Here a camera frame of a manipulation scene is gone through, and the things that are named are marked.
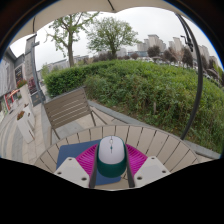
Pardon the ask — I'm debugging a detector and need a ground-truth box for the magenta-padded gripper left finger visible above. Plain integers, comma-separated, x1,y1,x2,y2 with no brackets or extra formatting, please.
53,143,100,190

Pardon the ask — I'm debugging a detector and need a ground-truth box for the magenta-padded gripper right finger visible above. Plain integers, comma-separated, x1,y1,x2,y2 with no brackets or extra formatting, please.
123,143,172,189

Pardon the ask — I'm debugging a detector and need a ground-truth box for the white and teal computer mouse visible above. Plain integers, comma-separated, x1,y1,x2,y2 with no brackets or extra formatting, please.
96,135,128,179

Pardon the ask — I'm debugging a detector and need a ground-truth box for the blue mouse pad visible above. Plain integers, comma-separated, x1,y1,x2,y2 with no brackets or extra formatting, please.
55,139,123,186

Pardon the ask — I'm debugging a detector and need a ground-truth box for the slatted wooden chair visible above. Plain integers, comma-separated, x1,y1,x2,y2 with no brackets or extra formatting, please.
43,87,108,142

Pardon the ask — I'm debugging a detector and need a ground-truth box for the white flower planter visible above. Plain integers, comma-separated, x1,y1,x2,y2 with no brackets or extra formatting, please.
15,110,36,144

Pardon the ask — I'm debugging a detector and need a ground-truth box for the green hedge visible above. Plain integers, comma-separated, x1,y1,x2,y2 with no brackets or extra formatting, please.
43,59,224,155

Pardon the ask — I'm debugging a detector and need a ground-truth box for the curved dark umbrella pole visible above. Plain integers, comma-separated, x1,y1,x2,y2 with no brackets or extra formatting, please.
174,13,205,141

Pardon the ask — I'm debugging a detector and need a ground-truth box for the tall grey sign pillar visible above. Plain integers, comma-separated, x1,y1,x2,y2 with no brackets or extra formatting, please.
24,34,46,107

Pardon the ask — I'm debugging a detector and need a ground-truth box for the grey storefront building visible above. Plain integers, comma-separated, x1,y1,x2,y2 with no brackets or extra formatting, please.
0,46,28,116

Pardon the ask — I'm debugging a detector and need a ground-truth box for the thin-trunked leafy tree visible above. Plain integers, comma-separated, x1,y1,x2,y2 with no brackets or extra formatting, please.
46,11,101,68

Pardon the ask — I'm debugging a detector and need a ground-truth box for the high-rise building group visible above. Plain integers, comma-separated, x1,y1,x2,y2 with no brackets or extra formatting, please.
136,33,221,69

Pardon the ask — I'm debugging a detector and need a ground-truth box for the round-crowned green tree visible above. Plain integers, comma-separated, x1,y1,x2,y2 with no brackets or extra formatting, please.
86,16,141,60

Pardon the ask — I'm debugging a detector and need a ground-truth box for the beige umbrella canopy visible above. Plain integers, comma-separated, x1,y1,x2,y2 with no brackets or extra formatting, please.
9,0,201,44

